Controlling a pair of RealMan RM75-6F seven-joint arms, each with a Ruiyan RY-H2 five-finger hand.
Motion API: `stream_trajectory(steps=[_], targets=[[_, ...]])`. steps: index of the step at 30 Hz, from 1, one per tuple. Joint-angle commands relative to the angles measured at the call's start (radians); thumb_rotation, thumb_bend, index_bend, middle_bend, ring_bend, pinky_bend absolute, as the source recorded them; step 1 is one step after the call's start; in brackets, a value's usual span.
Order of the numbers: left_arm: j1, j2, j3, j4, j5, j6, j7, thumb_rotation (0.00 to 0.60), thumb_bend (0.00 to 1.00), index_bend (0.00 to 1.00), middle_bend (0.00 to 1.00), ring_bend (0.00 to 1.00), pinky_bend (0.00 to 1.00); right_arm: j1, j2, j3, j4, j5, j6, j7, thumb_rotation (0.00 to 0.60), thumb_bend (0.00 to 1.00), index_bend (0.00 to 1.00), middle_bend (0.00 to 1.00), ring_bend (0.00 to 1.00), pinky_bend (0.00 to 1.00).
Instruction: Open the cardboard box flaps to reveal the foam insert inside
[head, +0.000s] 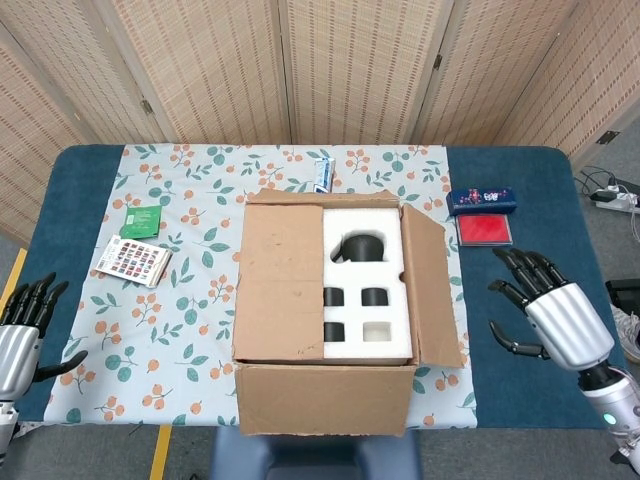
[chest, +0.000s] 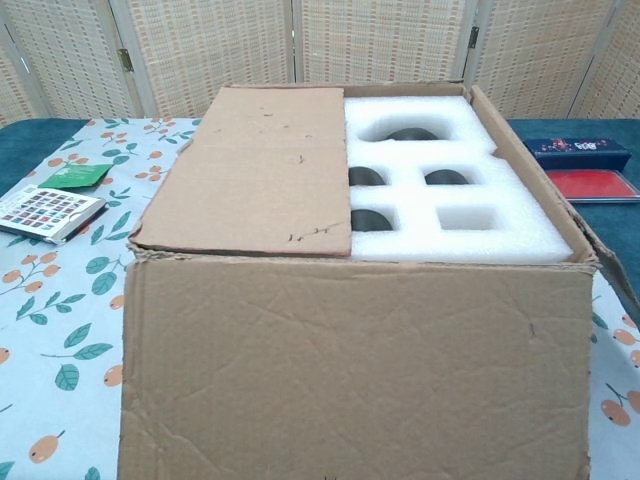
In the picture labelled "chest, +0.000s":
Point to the navy blue oblong box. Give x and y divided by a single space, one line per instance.
580 155

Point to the floral leaf fruit tablecloth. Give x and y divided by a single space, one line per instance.
55 350

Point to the green paper packet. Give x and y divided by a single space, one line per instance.
75 175

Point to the large dark round bowl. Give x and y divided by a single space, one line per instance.
410 135

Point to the blue table cover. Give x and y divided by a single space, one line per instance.
615 225

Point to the brown cardboard box red top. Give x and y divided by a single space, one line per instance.
350 370

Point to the white foam insert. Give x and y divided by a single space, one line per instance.
515 200

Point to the red ink pad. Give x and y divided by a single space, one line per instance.
595 185

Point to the woven wooden folding screen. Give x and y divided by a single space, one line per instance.
210 50

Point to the booklet with colourful squares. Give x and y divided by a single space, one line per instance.
47 210

